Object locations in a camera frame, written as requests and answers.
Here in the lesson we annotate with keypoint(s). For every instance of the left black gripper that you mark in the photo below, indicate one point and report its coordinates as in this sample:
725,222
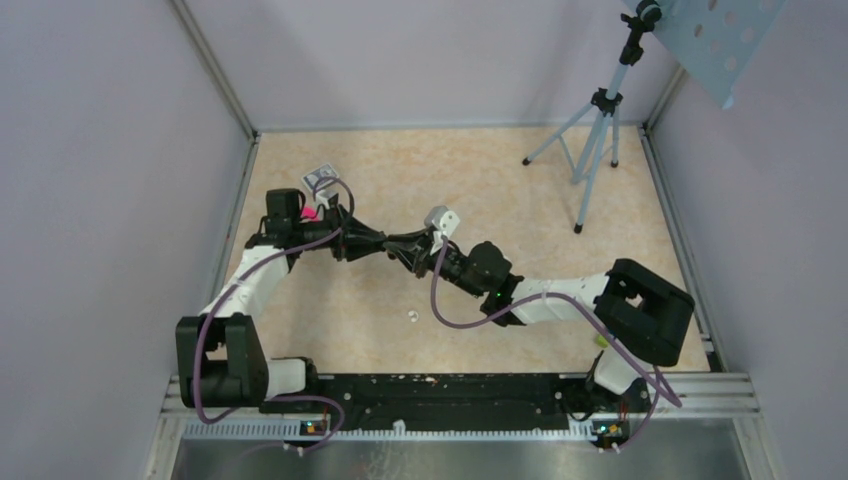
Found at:
356,240

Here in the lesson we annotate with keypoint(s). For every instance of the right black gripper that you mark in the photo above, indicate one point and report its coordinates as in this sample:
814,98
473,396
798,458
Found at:
414,249

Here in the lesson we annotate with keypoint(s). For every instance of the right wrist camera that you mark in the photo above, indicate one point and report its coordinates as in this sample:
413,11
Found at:
440,224

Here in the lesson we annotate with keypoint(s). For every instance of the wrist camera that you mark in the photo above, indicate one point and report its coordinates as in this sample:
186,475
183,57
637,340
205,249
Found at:
440,224
327,198

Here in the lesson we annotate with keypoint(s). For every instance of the pink block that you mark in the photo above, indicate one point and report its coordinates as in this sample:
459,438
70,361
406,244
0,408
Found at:
309,214

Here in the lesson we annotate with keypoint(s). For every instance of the card deck box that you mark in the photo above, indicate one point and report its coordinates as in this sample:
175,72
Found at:
314,177

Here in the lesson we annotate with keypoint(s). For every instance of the perforated blue panel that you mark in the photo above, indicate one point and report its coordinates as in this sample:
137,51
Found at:
713,40

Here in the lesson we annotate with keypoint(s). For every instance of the light blue tripod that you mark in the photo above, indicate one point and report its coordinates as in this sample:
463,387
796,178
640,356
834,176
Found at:
604,134

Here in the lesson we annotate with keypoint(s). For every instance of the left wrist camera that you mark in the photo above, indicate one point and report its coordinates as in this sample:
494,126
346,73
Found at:
327,198

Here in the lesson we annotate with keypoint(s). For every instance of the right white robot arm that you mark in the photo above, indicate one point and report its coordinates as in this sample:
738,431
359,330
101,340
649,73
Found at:
643,317

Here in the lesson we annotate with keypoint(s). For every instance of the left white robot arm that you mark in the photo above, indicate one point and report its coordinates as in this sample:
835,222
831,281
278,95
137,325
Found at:
221,363

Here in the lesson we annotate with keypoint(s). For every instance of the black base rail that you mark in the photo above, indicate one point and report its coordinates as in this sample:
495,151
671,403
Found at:
460,402

